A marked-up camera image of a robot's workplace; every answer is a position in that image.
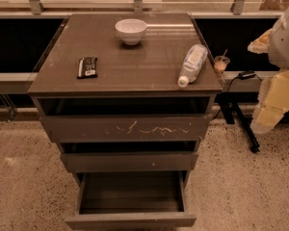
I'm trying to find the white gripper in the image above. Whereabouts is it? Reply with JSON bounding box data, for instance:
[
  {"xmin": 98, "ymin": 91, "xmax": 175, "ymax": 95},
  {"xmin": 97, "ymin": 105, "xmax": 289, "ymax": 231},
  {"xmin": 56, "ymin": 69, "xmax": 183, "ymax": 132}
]
[{"xmin": 248, "ymin": 29, "xmax": 289, "ymax": 134}]

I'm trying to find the grey bottom drawer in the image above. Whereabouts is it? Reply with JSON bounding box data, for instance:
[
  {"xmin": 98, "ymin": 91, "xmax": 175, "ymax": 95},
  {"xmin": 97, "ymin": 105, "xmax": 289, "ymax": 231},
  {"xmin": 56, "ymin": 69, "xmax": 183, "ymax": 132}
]
[{"xmin": 66, "ymin": 171, "xmax": 197, "ymax": 230}]

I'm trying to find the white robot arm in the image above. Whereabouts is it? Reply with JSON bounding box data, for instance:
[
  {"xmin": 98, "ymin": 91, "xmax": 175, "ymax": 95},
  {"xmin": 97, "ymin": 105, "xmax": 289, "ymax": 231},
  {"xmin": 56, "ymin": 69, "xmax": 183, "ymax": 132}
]
[{"xmin": 248, "ymin": 7, "xmax": 289, "ymax": 134}]

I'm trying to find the grey drawer cabinet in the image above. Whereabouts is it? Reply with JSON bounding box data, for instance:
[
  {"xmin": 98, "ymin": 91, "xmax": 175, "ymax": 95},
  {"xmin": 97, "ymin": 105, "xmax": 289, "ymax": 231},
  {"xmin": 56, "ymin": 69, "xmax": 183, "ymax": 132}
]
[{"xmin": 27, "ymin": 13, "xmax": 223, "ymax": 191}]

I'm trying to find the grey middle drawer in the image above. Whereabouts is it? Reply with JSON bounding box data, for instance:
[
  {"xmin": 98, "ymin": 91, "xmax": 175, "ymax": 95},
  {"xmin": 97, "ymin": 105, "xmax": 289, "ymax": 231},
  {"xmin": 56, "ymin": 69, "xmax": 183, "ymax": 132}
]
[{"xmin": 61, "ymin": 151, "xmax": 197, "ymax": 172}]

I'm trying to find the scratched grey top drawer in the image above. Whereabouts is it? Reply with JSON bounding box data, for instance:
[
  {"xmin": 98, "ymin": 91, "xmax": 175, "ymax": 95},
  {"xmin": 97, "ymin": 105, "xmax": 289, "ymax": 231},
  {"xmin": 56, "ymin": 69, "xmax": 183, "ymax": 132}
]
[{"xmin": 40, "ymin": 115, "xmax": 211, "ymax": 143}]

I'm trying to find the black power adapter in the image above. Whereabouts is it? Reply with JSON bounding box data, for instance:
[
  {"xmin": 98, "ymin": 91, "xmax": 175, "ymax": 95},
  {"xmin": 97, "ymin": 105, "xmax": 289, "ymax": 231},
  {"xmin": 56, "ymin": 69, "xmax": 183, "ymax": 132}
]
[{"xmin": 238, "ymin": 70, "xmax": 256, "ymax": 80}]

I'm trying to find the black metal stand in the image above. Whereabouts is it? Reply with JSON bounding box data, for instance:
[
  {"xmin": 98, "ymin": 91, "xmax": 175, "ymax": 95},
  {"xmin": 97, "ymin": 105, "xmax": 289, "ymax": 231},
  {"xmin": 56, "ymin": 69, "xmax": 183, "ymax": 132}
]
[{"xmin": 217, "ymin": 93, "xmax": 260, "ymax": 153}]

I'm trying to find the plastic cup with stick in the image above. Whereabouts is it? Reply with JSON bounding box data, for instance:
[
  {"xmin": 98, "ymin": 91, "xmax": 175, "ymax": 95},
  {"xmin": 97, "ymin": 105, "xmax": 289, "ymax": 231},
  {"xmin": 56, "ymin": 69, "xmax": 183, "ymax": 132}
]
[{"xmin": 214, "ymin": 51, "xmax": 230, "ymax": 73}]

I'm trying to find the clear plastic water bottle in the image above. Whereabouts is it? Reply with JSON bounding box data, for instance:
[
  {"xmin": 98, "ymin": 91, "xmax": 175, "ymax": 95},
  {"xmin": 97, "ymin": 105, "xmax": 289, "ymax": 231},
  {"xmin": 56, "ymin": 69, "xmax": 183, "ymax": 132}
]
[{"xmin": 177, "ymin": 44, "xmax": 208, "ymax": 88}]

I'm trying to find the white ceramic bowl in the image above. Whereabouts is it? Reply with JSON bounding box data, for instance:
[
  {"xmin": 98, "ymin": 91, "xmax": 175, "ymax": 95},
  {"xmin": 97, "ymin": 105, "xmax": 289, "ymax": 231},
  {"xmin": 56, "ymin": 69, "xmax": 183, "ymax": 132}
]
[{"xmin": 115, "ymin": 19, "xmax": 147, "ymax": 45}]

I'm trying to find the black snack bar wrapper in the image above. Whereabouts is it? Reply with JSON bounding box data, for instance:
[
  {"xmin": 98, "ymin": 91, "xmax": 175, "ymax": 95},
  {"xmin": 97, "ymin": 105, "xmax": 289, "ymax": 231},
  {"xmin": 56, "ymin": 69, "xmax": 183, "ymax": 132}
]
[{"xmin": 77, "ymin": 57, "xmax": 97, "ymax": 79}]

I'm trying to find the black cable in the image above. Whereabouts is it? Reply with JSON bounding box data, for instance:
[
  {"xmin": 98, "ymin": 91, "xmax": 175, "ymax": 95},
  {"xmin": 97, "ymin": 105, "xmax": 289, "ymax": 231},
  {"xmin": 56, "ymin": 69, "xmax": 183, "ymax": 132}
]
[{"xmin": 213, "ymin": 74, "xmax": 263, "ymax": 120}]

